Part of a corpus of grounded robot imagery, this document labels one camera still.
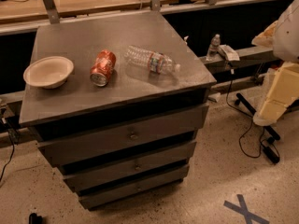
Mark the white paper bowl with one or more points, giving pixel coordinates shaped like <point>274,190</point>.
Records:
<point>48,73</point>

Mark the blue tape cross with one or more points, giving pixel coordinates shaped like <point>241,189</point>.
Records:
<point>243,210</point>

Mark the clear plastic water bottle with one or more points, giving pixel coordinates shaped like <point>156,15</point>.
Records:
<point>150,60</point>

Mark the grey drawer cabinet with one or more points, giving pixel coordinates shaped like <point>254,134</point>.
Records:
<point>126,119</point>

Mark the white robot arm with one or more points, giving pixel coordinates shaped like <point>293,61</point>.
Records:
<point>280,87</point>

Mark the white folded packet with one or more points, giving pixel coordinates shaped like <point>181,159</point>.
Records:
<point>229,53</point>

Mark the small upright water bottle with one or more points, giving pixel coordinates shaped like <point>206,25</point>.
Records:
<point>213,47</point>

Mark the grey drawer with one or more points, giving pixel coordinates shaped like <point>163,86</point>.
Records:
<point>75,148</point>
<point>132,166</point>
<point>133,187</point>

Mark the small black floor object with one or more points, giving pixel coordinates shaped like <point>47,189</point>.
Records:
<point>34,218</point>

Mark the orange soda can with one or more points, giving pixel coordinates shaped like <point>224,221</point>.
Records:
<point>103,68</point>

